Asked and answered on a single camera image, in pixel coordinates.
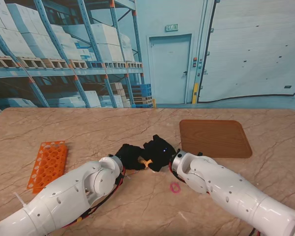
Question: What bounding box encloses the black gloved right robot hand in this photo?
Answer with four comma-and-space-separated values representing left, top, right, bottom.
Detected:
143, 134, 177, 172

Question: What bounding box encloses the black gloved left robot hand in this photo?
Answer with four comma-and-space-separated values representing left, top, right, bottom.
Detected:
115, 144, 148, 171

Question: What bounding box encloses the yellow orange cloth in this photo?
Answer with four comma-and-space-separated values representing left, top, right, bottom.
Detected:
137, 158, 153, 169

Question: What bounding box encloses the pink rubber band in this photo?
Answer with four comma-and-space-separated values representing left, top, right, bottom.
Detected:
169, 182, 181, 194

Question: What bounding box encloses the brown wooden tray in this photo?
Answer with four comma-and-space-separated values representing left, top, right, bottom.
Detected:
179, 119, 253, 158

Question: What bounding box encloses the orange plastic test tube rack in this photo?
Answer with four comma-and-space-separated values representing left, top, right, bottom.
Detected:
26, 141, 69, 194

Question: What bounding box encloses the warehouse print backdrop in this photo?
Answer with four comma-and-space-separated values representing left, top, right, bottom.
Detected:
0, 0, 295, 110

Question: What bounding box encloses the red black right arm cable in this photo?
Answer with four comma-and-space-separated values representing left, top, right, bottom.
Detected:
168, 162, 187, 185

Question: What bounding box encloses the red black arm cable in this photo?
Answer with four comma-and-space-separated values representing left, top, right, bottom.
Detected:
61, 167, 126, 231
168, 162, 187, 185

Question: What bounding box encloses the red black left arm cable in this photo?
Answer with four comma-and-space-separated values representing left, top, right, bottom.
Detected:
61, 167, 126, 231

